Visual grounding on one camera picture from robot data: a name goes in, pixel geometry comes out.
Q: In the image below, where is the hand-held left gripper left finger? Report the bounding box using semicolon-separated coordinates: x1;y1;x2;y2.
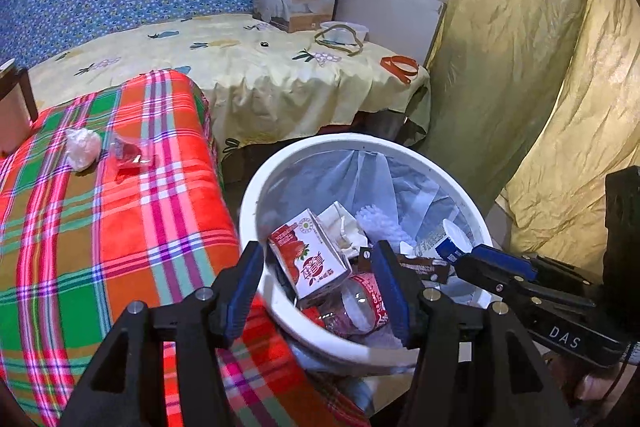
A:
60;241;264;427

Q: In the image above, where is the olive strap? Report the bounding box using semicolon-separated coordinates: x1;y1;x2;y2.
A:
314;24;366;58

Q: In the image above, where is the person's right hand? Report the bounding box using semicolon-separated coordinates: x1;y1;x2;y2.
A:
575;369;626;408

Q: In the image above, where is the white crumpled paper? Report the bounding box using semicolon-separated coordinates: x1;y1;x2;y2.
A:
317;202;371;258

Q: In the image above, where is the dark wooden bed frame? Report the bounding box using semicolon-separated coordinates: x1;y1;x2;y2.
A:
320;107;426;148

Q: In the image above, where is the red green plaid blanket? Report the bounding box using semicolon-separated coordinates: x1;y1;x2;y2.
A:
0;69;371;427

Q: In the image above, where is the orange strap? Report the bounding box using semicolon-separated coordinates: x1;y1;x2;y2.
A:
380;55;420;84

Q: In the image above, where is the crumpled white tissue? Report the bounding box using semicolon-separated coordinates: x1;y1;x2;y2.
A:
65;128;102;171

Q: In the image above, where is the white round trash bin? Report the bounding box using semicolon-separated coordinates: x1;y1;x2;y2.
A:
239;133;493;365

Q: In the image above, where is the red clear plastic wrapper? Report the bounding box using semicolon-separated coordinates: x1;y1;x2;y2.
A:
109;132;157;182

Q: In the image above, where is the white blue yogurt bottle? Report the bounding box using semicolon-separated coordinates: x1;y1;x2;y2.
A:
412;219;473;265

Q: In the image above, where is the red drink carton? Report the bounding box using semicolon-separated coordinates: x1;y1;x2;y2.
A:
267;208;352;309

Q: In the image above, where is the white board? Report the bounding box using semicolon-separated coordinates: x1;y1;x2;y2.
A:
334;0;448;68

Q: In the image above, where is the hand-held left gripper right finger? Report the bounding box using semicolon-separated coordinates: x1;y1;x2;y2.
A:
371;239;563;427

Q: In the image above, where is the yellow fruit-print bedsheet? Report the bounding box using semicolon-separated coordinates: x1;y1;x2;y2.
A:
27;12;432;152

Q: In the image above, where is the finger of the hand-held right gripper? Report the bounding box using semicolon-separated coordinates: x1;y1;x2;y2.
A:
454;253;596;310
472;243;601;295

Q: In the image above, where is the translucent plastic bin liner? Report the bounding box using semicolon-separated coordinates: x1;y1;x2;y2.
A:
260;149;481;258

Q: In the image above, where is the yellow curtain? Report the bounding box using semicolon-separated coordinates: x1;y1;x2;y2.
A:
400;0;640;278

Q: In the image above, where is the brown snack wrapper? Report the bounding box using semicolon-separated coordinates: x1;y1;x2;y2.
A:
359;247;451;285

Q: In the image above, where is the white foam net sleeve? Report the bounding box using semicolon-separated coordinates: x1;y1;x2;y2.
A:
356;204;401;240

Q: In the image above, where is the clear plastic bowl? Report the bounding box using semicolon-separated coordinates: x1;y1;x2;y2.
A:
320;21;368;45

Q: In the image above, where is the red plastic cup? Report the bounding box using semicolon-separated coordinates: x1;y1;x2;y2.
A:
307;272;406;340

